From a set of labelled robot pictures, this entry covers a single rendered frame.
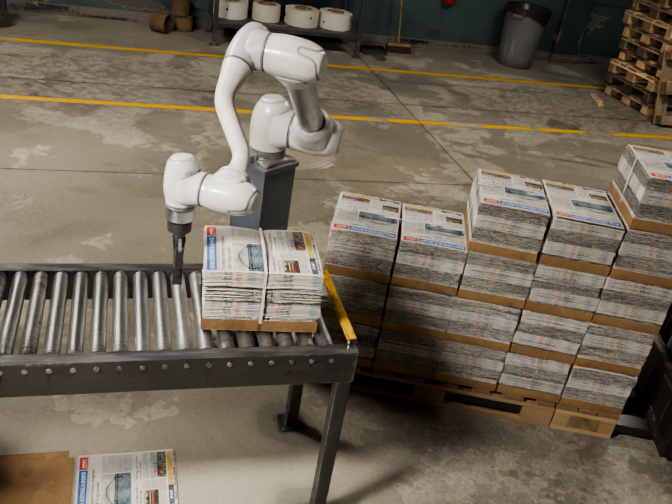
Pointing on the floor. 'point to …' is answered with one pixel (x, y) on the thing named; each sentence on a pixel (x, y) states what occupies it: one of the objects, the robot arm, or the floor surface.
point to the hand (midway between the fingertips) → (177, 274)
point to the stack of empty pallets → (642, 94)
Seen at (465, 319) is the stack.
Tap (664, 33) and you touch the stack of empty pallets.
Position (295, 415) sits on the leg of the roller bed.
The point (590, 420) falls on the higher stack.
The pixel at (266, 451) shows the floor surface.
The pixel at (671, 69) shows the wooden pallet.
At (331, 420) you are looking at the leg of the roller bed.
